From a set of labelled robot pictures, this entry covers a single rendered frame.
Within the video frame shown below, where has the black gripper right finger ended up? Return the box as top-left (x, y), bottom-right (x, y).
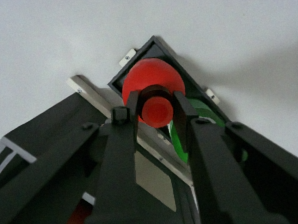
top-left (172, 91), bottom-right (298, 224)

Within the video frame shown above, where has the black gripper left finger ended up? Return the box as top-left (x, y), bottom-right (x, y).
top-left (0, 91), bottom-right (140, 224)

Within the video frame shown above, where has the grey divided crate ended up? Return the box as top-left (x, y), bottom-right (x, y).
top-left (0, 96), bottom-right (201, 224)

